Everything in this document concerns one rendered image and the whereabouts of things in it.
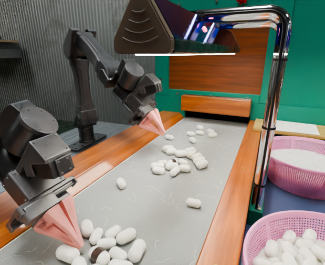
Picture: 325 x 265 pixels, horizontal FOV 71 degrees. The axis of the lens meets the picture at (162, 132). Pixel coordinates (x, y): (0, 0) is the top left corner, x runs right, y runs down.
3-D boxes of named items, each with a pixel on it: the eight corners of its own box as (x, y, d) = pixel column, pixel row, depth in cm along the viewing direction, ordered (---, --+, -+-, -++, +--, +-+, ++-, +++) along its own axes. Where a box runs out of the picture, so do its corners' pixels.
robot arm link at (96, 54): (131, 70, 73) (88, 23, 86) (105, 71, 67) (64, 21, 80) (122, 100, 80) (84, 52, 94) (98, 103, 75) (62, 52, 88)
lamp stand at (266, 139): (180, 205, 58) (186, 8, 44) (201, 171, 75) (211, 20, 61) (260, 228, 51) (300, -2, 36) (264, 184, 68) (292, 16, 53)
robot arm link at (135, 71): (152, 75, 66) (133, 46, 70) (127, 77, 61) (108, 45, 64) (137, 100, 74) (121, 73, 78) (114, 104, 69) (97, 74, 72)
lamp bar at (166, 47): (113, 53, 30) (108, -11, 27) (217, 53, 83) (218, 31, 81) (169, 54, 27) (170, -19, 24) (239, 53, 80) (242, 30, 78)
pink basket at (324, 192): (306, 216, 54) (315, 181, 51) (238, 166, 78) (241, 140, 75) (382, 196, 62) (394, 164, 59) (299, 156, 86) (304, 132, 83)
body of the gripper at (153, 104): (159, 104, 73) (143, 88, 73) (143, 111, 64) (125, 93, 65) (147, 118, 76) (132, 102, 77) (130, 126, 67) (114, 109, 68)
